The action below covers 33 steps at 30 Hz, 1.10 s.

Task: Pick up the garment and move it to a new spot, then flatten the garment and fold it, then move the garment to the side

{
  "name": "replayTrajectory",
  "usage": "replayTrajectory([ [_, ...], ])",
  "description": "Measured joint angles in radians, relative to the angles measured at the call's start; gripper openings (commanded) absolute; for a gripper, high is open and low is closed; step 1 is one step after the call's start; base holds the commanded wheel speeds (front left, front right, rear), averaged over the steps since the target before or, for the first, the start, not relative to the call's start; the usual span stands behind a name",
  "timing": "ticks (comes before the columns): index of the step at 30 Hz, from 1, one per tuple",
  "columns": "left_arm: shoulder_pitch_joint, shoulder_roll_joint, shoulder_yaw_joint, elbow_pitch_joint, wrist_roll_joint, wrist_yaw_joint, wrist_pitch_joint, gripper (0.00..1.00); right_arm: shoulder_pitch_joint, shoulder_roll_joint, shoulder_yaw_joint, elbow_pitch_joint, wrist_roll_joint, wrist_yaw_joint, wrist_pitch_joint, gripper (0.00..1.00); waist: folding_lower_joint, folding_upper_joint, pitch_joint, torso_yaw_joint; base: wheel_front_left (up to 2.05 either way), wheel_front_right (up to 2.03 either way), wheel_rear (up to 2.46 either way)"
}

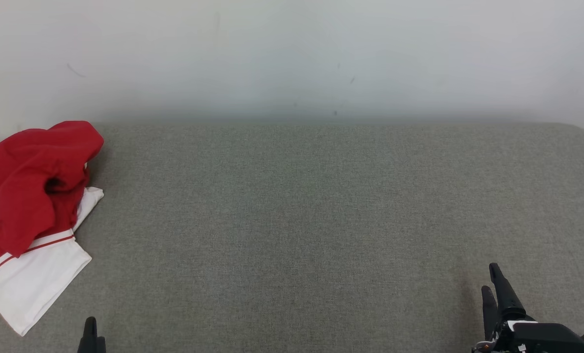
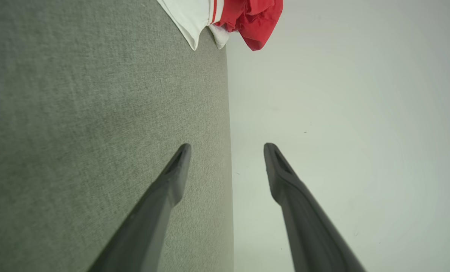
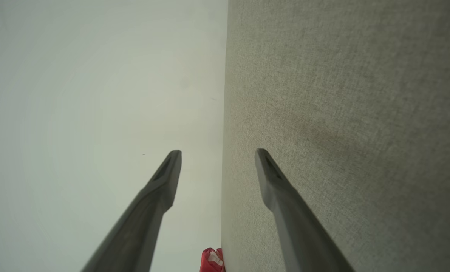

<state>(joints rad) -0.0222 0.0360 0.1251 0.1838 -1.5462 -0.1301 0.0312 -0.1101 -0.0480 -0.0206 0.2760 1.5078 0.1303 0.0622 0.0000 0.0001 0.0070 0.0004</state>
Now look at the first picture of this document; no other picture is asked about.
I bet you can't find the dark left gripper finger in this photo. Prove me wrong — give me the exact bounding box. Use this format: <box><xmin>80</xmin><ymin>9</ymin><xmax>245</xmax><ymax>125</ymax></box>
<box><xmin>77</xmin><ymin>317</ymin><xmax>106</xmax><ymax>353</ymax></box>

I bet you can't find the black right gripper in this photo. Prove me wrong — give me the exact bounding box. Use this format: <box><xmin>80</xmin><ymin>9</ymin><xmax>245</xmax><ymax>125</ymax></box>
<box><xmin>473</xmin><ymin>263</ymin><xmax>584</xmax><ymax>353</ymax></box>

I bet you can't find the red white sports jersey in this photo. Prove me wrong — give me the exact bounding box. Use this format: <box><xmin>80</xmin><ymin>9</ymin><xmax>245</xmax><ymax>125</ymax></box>
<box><xmin>0</xmin><ymin>186</ymin><xmax>104</xmax><ymax>337</ymax></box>

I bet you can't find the red jersey top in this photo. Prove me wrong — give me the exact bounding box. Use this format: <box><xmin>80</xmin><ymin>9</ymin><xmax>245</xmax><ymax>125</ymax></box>
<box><xmin>0</xmin><ymin>121</ymin><xmax>104</xmax><ymax>258</ymax></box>

